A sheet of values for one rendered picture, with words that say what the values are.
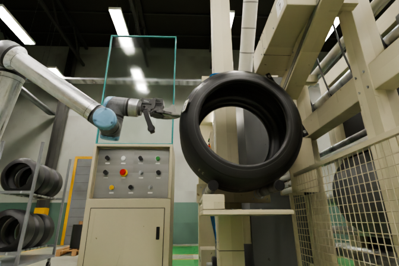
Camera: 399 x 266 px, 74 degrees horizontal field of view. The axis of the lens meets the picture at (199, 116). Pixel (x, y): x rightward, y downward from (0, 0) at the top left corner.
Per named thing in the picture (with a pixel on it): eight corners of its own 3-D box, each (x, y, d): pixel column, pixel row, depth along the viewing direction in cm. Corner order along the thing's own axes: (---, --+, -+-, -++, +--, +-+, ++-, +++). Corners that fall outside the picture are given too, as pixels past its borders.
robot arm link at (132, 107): (126, 112, 125) (130, 119, 134) (136, 113, 125) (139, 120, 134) (130, 95, 129) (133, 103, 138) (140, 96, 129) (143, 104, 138)
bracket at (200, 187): (196, 203, 143) (196, 184, 146) (269, 202, 144) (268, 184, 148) (196, 202, 140) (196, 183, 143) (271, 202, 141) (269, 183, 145)
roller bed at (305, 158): (280, 195, 158) (275, 146, 169) (304, 195, 159) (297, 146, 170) (292, 192, 140) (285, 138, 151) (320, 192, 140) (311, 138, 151)
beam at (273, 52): (253, 75, 171) (252, 56, 177) (292, 76, 172) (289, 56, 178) (285, 4, 115) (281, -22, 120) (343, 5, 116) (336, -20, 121)
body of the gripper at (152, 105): (164, 98, 129) (139, 95, 130) (161, 114, 126) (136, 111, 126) (165, 105, 137) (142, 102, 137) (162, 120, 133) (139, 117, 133)
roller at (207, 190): (202, 196, 142) (203, 188, 143) (211, 198, 142) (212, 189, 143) (206, 189, 109) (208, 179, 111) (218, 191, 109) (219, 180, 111)
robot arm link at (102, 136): (95, 135, 119) (101, 110, 123) (100, 141, 130) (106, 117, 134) (116, 138, 120) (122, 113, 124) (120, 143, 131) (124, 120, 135)
